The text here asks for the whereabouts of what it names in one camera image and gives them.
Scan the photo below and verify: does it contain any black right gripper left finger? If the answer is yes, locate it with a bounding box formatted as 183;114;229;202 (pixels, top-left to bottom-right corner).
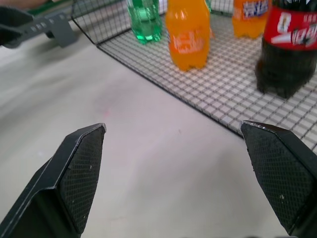
0;123;107;238

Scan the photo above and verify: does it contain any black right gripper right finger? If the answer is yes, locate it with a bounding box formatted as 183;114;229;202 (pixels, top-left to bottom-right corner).
238;120;317;238

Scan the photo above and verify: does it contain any cola bottle with red label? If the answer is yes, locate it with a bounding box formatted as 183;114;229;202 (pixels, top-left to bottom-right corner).
255;0;317;99

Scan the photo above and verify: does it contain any orange soda bottle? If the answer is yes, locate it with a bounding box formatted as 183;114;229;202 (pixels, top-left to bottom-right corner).
232;0;270;39
165;0;211;72

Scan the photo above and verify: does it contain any green soda bottle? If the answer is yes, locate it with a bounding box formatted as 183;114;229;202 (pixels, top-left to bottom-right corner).
126;0;163;45

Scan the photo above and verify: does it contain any black wire mesh rack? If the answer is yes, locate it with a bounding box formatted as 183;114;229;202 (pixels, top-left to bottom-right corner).
71;0;317;147

